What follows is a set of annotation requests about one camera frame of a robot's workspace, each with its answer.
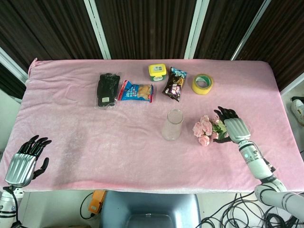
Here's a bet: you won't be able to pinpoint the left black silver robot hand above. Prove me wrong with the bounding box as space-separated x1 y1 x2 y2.
4 134 52 188

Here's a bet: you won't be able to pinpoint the dark brown snack bag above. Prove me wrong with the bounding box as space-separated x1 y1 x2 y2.
161 66 188 102

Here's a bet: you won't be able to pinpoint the black cable bundle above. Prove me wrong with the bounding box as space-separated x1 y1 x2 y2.
201 191 304 228

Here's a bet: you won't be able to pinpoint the pink rose bouquet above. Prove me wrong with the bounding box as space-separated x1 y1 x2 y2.
192 115 230 146

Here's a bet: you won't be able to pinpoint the yellow tape roll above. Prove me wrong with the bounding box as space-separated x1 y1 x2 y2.
191 73 214 95

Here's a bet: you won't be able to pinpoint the blue snack bag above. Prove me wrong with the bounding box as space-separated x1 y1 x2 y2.
117 80 154 104

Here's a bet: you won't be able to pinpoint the orange handheld controller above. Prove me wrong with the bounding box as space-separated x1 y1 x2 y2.
88 190 107 212

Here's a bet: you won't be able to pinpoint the pink fleece table cloth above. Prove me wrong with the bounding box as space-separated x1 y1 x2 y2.
0 58 304 194

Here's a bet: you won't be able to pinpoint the clear textured glass vase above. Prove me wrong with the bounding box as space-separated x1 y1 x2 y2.
161 109 184 141

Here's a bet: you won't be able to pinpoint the grey blue plastic chair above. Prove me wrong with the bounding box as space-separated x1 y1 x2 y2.
99 190 202 228

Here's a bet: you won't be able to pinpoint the black gloves in plastic bag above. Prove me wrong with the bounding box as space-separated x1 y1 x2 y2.
94 72 122 110

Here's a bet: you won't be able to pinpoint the white sneaker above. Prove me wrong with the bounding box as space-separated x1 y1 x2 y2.
291 96 304 126

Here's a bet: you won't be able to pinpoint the yellow lidded green container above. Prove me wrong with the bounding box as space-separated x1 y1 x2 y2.
148 63 166 82

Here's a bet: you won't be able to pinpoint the black controller cable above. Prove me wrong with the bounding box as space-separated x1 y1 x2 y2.
79 191 95 220

